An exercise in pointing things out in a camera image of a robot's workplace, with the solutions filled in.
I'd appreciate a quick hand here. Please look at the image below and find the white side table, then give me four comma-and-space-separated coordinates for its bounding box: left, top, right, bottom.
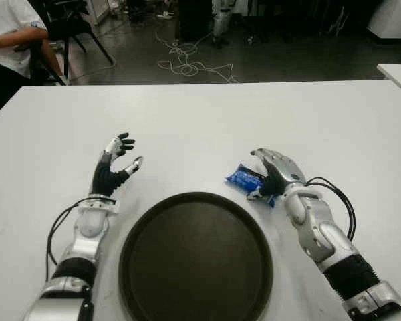
376, 63, 401, 100

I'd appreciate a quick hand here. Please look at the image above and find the blue Oreo packet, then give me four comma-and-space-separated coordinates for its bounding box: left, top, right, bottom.
223, 163, 277, 208

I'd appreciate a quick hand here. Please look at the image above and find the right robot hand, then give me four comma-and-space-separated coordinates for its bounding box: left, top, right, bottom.
247, 148, 307, 201

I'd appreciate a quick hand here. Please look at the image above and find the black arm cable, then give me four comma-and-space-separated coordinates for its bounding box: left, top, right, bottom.
305, 176, 357, 241
45, 197, 98, 282

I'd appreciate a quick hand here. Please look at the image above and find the grey folded stand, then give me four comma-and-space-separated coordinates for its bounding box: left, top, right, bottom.
327, 5, 351, 37

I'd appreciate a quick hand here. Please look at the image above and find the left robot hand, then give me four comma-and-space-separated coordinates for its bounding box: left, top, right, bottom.
92, 132, 144, 198

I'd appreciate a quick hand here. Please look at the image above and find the seated person in white shirt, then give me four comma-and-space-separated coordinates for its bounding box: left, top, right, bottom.
0, 0, 68, 111

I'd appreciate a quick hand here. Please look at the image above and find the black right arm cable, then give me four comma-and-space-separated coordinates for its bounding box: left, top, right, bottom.
305, 176, 357, 241

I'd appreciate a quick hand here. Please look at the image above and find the white floor cabinet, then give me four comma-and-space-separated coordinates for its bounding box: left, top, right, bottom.
91, 0, 110, 25

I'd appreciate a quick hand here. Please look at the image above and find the black chair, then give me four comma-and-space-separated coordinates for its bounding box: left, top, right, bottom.
29, 0, 116, 86

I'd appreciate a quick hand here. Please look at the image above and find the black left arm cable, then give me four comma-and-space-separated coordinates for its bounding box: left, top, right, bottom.
45, 197, 98, 282

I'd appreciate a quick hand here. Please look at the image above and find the round dark brown tray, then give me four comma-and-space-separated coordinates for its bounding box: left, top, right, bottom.
118, 191, 274, 321

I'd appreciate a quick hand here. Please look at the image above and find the black cabinet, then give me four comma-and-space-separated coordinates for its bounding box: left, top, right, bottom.
178, 0, 217, 43

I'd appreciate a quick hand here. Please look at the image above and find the white cable on floor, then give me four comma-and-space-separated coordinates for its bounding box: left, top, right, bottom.
155, 23, 240, 84

